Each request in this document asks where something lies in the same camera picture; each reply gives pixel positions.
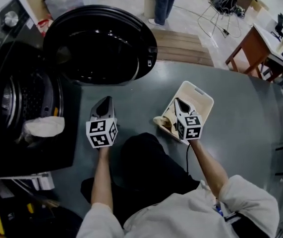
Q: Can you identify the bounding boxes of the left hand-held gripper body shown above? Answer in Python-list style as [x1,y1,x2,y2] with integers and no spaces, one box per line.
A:
[86,113,118,149]

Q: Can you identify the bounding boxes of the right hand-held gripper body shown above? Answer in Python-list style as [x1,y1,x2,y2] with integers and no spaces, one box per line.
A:
[175,111,203,141]

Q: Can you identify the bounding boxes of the cream laundry basket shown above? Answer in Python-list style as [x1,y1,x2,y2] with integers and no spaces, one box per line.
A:
[160,80,214,141]

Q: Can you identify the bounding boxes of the cream clothes piece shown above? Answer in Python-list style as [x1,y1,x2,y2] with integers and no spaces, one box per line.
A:
[153,100,181,137]

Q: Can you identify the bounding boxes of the black washing machine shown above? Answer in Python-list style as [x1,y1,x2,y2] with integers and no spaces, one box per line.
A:
[0,0,82,179]

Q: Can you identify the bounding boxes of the white clothes piece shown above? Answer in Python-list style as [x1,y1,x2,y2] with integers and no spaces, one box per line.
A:
[23,116,65,137]

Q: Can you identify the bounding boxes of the person's right forearm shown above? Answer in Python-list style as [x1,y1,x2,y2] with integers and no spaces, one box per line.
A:
[189,139,230,198]

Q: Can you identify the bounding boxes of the person's left forearm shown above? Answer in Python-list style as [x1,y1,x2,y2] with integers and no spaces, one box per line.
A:
[90,146,114,210]

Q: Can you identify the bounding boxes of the round black washer door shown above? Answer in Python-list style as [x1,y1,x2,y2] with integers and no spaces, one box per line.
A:
[43,4,158,86]

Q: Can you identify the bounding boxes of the clear plastic storage bin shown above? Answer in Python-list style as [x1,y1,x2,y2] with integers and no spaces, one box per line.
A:
[44,0,85,22]

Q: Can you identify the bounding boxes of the person's black trousers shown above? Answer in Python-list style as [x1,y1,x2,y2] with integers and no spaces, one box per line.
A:
[80,132,201,229]

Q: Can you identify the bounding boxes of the brown wooden slat board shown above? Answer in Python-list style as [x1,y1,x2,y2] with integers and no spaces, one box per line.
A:
[152,29,215,68]

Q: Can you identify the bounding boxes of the white folding rack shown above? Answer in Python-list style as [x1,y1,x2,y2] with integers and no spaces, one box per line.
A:
[0,172,56,199]

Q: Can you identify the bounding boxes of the wooden table with white top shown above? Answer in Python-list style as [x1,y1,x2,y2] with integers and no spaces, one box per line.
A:
[225,23,283,83]

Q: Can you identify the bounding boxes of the person's light grey sweatshirt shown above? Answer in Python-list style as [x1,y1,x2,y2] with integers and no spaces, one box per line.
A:
[76,174,280,238]

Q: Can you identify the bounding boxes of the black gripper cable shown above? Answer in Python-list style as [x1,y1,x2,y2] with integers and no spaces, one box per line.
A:
[185,143,192,175]

